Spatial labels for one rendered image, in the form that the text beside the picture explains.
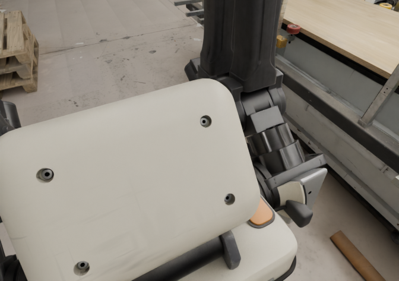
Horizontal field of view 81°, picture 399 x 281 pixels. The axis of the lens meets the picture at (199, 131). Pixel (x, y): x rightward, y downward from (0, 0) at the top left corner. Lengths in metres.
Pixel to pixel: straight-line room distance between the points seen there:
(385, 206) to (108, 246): 1.77
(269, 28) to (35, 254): 0.34
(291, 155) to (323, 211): 1.49
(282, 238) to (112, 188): 0.20
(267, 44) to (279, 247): 0.26
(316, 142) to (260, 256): 1.74
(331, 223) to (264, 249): 1.57
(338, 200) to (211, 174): 1.78
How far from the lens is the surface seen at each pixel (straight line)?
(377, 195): 1.90
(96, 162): 0.19
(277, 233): 0.30
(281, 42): 1.63
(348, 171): 1.92
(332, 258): 1.75
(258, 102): 0.40
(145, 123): 0.19
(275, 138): 0.38
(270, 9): 0.36
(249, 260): 0.28
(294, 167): 0.38
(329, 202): 1.92
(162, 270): 0.25
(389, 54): 1.65
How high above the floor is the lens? 1.51
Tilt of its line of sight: 46 degrees down
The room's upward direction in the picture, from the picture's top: straight up
